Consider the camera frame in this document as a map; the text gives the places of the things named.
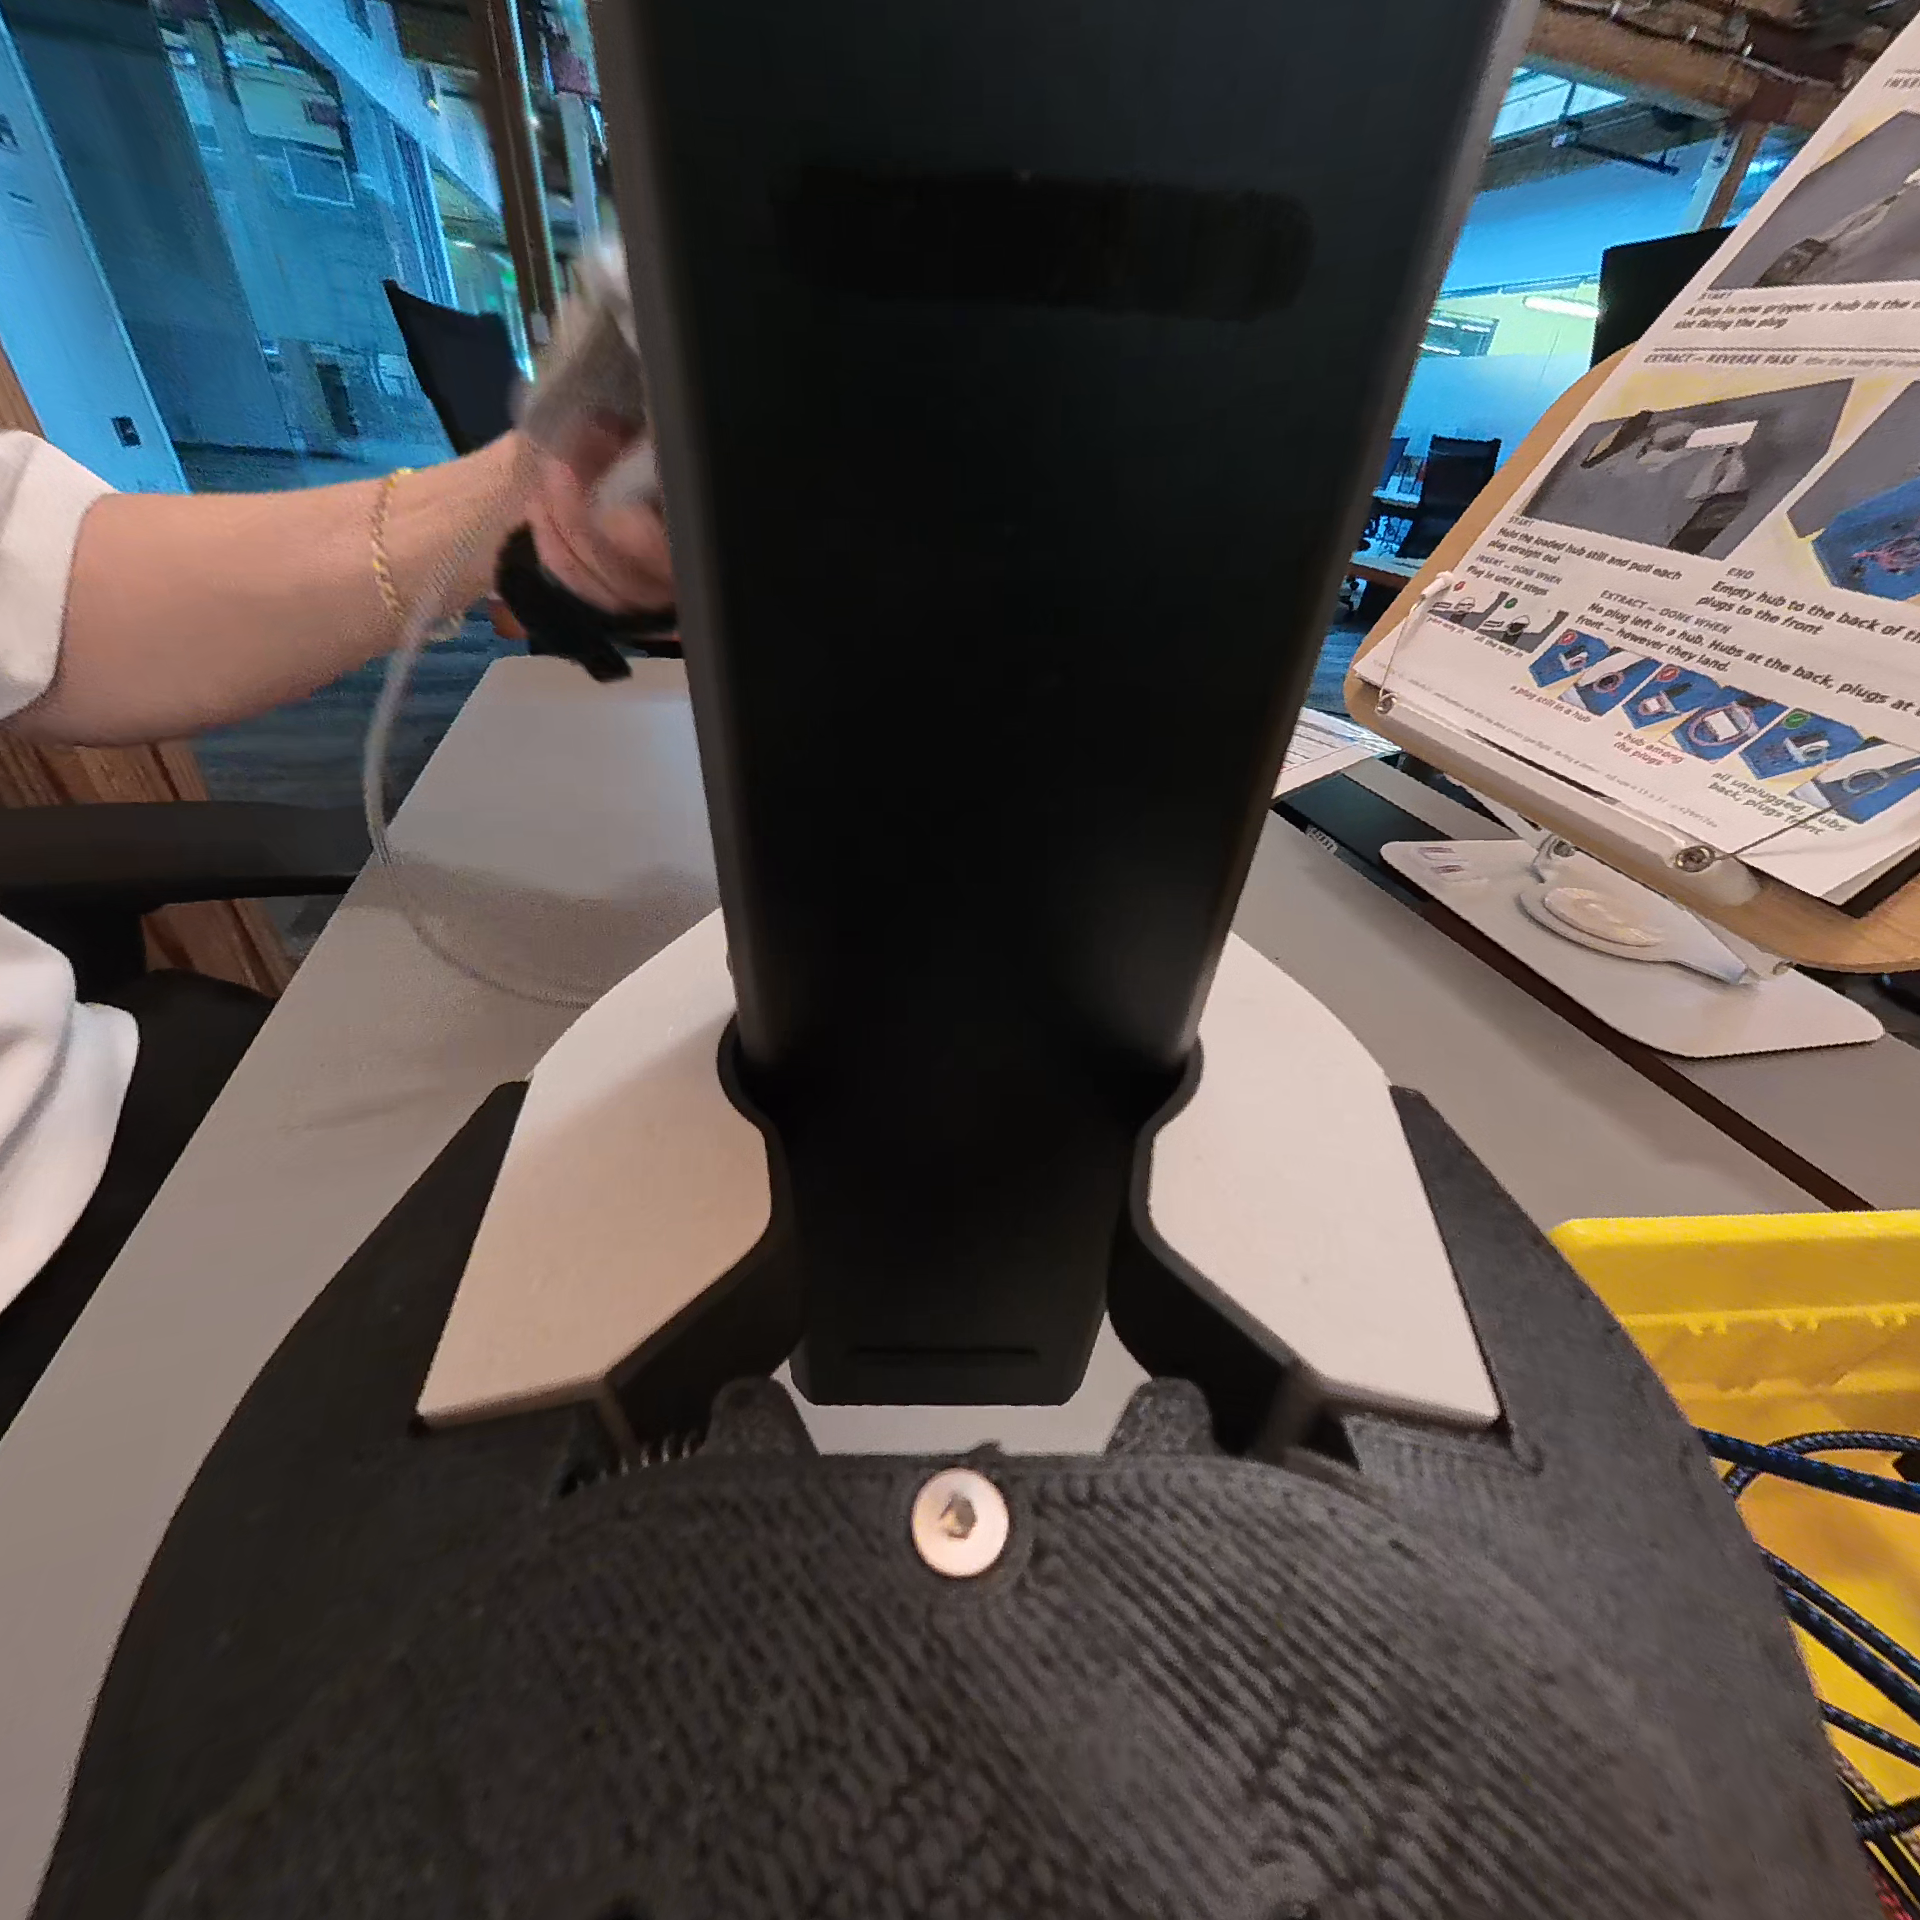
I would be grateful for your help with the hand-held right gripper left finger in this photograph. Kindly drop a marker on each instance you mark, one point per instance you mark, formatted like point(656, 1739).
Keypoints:
point(600, 1244)

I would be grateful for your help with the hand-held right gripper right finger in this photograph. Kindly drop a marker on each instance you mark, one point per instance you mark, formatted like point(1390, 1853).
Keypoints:
point(1322, 1229)

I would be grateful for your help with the yellow plastic bin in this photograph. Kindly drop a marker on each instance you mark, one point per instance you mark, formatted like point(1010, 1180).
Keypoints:
point(1723, 1290)

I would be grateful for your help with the black multi-port usb hub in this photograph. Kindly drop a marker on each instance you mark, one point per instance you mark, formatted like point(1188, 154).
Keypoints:
point(1020, 676)

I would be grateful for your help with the person's left forearm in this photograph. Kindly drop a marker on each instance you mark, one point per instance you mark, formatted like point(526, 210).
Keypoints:
point(223, 600)

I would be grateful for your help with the person's left hand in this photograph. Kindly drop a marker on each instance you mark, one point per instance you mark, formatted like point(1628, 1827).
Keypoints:
point(463, 524)

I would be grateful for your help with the black office chair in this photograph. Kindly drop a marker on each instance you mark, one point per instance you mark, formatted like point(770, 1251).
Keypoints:
point(458, 361)
point(180, 846)

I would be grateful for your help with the laminated paper sheet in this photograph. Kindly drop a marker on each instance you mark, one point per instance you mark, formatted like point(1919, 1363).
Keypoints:
point(1326, 749)

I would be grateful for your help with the printed instruction sheet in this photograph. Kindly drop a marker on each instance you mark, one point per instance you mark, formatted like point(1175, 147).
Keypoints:
point(1723, 570)

